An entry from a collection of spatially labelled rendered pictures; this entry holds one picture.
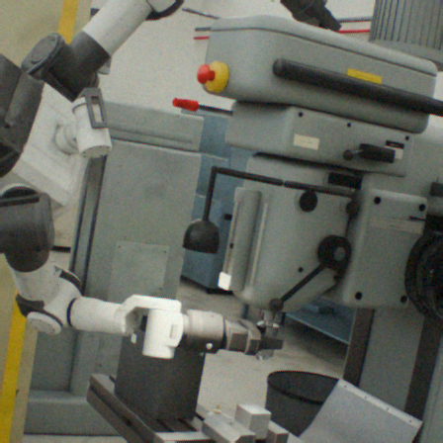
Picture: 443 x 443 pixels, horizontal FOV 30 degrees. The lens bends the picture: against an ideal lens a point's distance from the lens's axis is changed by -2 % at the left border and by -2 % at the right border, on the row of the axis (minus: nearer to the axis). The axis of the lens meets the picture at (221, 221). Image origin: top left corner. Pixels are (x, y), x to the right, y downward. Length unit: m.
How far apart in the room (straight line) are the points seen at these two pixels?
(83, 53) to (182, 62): 9.81
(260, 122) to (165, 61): 9.89
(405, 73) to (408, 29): 0.13
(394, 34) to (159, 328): 0.81
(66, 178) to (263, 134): 0.41
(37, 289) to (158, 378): 0.48
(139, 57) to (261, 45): 9.83
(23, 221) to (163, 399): 0.70
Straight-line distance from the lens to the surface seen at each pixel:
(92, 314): 1.80
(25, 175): 1.67
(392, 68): 1.75
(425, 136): 1.85
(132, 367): 2.19
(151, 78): 11.48
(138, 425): 2.10
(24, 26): 3.31
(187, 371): 2.11
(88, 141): 1.66
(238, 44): 1.64
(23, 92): 1.74
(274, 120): 1.66
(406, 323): 2.02
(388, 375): 2.07
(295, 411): 3.70
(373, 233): 1.78
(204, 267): 9.21
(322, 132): 1.66
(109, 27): 1.89
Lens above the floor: 1.63
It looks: 5 degrees down
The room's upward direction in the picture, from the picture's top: 10 degrees clockwise
